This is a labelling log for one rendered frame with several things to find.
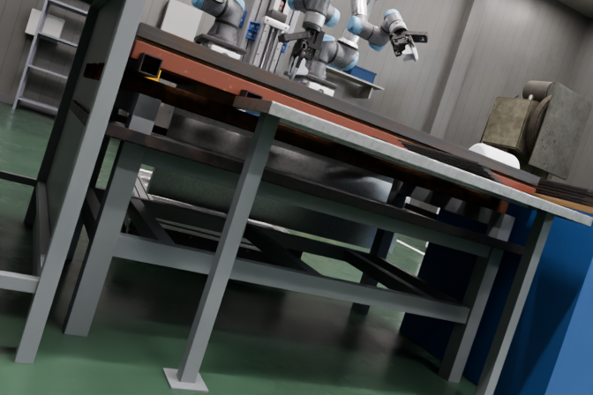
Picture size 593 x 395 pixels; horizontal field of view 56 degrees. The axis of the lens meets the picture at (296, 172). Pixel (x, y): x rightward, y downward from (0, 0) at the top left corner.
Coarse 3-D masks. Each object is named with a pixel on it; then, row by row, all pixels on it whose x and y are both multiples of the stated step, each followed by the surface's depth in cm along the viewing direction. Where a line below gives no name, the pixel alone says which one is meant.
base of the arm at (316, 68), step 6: (306, 60) 284; (312, 60) 282; (306, 66) 282; (312, 66) 281; (318, 66) 281; (324, 66) 284; (312, 72) 280; (318, 72) 281; (324, 72) 286; (324, 78) 285
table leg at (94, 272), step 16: (144, 112) 148; (128, 128) 147; (144, 128) 149; (128, 144) 148; (128, 160) 149; (112, 176) 149; (128, 176) 149; (112, 192) 148; (128, 192) 150; (112, 208) 149; (96, 224) 151; (112, 224) 150; (96, 240) 149; (112, 240) 151; (96, 256) 149; (80, 272) 152; (96, 272) 150; (80, 288) 149; (96, 288) 151; (80, 304) 150; (96, 304) 152; (64, 320) 154; (80, 320) 151
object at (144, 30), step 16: (144, 32) 144; (160, 32) 146; (176, 48) 148; (192, 48) 150; (208, 48) 152; (224, 64) 154; (240, 64) 156; (256, 80) 161; (272, 80) 161; (288, 80) 163; (304, 96) 166; (320, 96) 169; (352, 112) 174; (368, 112) 177; (384, 128) 180; (400, 128) 183; (432, 144) 190; (448, 144) 192; (480, 160) 200; (496, 160) 203; (512, 176) 208; (528, 176) 211
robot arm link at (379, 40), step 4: (376, 28) 259; (380, 28) 260; (376, 32) 259; (380, 32) 260; (384, 32) 259; (372, 36) 259; (376, 36) 259; (380, 36) 260; (384, 36) 260; (388, 36) 260; (368, 40) 261; (372, 40) 261; (376, 40) 261; (380, 40) 261; (384, 40) 261; (388, 40) 263; (372, 44) 264; (376, 44) 263; (380, 44) 263; (384, 44) 263; (376, 48) 264; (380, 48) 265
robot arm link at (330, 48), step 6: (324, 36) 281; (330, 36) 282; (324, 42) 281; (330, 42) 283; (336, 42) 288; (324, 48) 282; (330, 48) 283; (336, 48) 285; (318, 54) 281; (324, 54) 282; (330, 54) 284; (336, 54) 285; (324, 60) 283; (330, 60) 287
